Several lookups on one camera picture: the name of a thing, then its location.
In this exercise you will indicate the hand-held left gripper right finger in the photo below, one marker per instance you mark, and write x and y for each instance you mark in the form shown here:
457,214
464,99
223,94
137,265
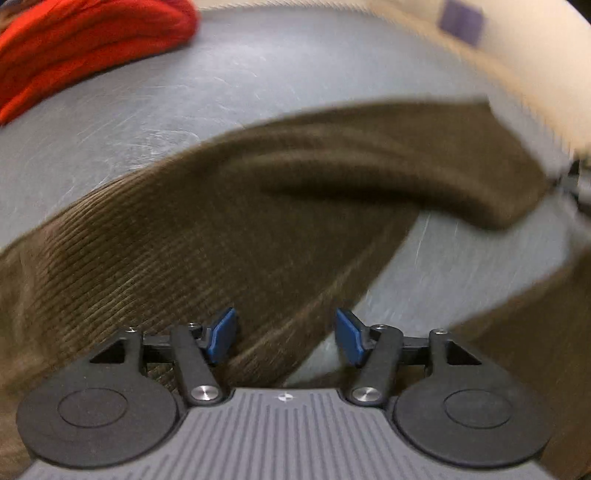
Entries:
351,334

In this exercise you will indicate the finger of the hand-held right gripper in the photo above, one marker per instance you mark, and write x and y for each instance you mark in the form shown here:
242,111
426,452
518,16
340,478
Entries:
584,187

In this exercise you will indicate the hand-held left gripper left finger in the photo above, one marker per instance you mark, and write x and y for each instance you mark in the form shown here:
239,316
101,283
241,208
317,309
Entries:
220,337

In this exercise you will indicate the purple board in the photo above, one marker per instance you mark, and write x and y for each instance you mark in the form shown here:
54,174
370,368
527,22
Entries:
461,21

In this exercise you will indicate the red folded blanket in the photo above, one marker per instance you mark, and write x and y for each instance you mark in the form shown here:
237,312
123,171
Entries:
83,50

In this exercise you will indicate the wooden bed frame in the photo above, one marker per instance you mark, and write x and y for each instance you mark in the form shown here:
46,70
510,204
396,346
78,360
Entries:
545,99

